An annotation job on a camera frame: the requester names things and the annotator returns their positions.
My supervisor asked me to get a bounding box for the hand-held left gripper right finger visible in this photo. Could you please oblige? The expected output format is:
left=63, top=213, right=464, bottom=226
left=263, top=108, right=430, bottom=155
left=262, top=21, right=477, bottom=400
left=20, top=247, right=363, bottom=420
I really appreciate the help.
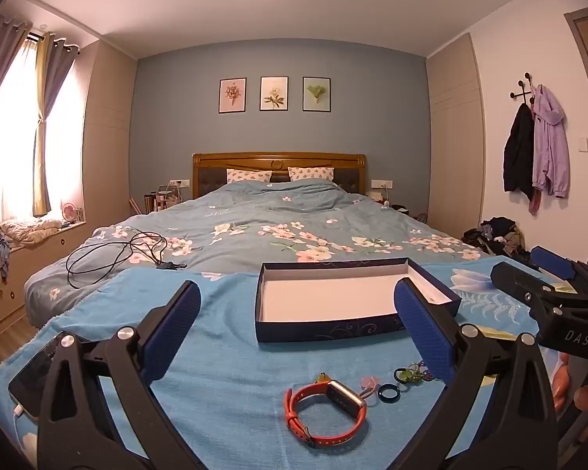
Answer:
left=393, top=278, right=559, bottom=470

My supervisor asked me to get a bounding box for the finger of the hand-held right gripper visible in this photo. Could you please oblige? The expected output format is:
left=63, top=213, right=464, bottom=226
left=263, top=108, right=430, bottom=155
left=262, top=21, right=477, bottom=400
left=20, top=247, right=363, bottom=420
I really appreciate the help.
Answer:
left=490, top=261, right=576, bottom=314
left=529, top=246, right=588, bottom=285

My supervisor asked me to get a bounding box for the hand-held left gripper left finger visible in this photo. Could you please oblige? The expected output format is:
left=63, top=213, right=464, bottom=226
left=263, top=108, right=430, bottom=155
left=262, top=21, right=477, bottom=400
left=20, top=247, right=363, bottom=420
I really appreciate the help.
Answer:
left=36, top=280, right=201, bottom=470

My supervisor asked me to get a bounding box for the green beaded ring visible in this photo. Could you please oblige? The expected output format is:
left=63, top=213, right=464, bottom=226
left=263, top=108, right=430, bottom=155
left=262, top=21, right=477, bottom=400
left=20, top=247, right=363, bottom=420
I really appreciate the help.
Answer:
left=393, top=363, right=425, bottom=385

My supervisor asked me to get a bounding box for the pink hair tie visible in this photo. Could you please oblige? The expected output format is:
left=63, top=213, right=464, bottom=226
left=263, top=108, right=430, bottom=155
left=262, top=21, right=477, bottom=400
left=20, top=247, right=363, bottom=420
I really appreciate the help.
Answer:
left=359, top=376, right=384, bottom=400

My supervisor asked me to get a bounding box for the dark blue cardboard box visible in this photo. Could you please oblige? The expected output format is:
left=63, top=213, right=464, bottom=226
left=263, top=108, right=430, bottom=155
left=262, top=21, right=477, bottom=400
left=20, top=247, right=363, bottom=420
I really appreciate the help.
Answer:
left=255, top=257, right=462, bottom=343

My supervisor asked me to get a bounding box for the orange smartwatch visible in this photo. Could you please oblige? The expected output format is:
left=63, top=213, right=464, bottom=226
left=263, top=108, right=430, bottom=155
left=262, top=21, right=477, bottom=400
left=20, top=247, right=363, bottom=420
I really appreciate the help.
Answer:
left=284, top=379, right=368, bottom=448

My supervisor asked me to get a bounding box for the pile of dark clothes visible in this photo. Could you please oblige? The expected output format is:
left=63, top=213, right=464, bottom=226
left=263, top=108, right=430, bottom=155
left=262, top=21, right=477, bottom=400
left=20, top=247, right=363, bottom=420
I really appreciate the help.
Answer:
left=461, top=215, right=532, bottom=268

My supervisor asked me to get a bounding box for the pink knit clothing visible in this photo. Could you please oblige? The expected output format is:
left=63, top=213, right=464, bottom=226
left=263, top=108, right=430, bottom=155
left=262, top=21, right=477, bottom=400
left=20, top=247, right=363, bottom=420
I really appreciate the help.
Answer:
left=553, top=365, right=568, bottom=414

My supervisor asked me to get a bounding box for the blue floral towel blanket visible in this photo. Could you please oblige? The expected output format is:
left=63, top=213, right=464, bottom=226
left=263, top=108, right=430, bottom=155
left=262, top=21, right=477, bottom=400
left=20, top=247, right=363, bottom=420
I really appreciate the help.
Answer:
left=0, top=257, right=584, bottom=470

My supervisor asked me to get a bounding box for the black jacket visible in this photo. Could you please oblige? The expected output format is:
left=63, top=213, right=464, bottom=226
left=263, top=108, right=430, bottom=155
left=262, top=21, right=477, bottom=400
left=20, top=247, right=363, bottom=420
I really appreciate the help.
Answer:
left=503, top=103, right=536, bottom=201

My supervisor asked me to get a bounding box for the purple jacket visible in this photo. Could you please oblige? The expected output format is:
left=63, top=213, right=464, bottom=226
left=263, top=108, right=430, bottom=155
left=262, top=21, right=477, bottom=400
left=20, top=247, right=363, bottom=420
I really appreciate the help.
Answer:
left=528, top=84, right=570, bottom=215

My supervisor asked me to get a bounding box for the group of bedside cosmetics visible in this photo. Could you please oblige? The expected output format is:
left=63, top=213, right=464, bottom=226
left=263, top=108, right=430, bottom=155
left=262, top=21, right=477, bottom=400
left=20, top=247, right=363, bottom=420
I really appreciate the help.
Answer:
left=130, top=183, right=193, bottom=215

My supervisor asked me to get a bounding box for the beige wardrobe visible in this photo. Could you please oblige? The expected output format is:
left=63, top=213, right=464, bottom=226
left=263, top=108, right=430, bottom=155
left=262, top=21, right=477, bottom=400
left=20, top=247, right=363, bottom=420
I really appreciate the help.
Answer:
left=426, top=33, right=486, bottom=236
left=81, top=39, right=138, bottom=236

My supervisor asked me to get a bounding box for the smartphone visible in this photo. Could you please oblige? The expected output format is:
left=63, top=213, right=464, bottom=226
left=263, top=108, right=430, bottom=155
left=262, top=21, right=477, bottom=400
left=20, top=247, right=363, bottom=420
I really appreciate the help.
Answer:
left=8, top=332, right=72, bottom=422

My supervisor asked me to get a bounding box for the blue floral duvet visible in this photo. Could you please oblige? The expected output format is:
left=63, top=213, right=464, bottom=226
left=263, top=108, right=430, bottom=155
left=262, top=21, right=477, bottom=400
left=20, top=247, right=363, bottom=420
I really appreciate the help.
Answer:
left=24, top=179, right=488, bottom=314

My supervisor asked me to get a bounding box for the window seat cabinet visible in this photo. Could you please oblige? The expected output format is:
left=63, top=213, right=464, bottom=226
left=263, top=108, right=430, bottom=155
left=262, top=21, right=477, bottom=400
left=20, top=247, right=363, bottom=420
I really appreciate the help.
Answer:
left=0, top=220, right=86, bottom=341

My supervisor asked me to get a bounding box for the spotted white pillow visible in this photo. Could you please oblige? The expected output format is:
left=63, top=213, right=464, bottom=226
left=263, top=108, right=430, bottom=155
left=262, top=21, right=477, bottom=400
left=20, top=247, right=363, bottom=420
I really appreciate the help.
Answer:
left=226, top=168, right=273, bottom=184
left=287, top=166, right=335, bottom=182

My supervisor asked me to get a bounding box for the pile of light laundry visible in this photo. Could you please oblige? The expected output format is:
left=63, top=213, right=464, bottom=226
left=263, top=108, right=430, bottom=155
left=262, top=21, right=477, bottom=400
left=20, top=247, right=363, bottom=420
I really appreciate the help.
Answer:
left=0, top=218, right=62, bottom=243

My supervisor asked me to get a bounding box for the blue cloth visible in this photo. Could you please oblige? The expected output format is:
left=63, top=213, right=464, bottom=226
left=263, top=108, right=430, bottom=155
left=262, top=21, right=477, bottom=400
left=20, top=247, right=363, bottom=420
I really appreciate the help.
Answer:
left=0, top=234, right=15, bottom=285

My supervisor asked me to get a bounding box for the wooden headboard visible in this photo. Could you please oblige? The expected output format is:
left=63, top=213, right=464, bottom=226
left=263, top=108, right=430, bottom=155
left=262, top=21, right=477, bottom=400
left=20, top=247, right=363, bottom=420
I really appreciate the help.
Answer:
left=192, top=152, right=368, bottom=201

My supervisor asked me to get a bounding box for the grey and yellow curtain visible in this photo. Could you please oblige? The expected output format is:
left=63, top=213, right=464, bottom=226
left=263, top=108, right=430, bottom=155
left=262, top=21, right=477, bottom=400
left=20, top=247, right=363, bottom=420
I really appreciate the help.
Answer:
left=32, top=33, right=82, bottom=217

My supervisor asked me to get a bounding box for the framed pink flower picture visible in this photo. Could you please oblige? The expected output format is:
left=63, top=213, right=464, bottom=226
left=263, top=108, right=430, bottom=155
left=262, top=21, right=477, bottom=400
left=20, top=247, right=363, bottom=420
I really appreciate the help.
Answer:
left=218, top=78, right=248, bottom=114

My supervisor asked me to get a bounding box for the framed white flower picture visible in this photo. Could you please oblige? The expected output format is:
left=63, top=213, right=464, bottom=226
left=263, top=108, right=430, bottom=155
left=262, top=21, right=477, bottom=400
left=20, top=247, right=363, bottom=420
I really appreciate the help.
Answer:
left=260, top=76, right=289, bottom=112

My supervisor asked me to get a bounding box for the framed green leaf picture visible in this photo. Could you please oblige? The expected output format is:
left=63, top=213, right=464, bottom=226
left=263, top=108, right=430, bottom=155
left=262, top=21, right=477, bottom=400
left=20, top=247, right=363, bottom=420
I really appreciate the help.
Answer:
left=302, top=77, right=332, bottom=112

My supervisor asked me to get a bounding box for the black cable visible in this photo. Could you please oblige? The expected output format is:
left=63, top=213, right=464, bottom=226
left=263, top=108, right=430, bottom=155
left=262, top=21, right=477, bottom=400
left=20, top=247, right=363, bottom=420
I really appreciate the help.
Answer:
left=66, top=232, right=187, bottom=289

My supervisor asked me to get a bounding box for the black wall coat rack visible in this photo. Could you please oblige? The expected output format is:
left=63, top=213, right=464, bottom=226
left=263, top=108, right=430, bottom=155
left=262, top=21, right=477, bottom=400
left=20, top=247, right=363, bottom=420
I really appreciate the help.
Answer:
left=508, top=72, right=537, bottom=108

